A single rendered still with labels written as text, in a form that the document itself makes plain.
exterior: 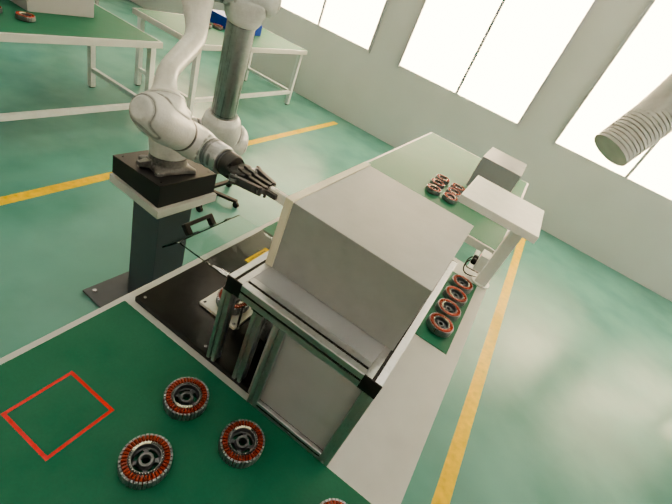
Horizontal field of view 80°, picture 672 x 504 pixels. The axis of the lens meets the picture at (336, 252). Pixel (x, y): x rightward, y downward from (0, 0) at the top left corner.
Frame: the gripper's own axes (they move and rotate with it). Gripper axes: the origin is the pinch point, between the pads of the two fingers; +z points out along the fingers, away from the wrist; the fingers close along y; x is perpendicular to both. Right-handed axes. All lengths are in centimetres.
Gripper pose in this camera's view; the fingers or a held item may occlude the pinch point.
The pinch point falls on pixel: (279, 196)
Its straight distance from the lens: 113.6
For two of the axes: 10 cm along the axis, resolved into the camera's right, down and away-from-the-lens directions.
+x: 3.3, -7.6, -5.6
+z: 8.1, 5.3, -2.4
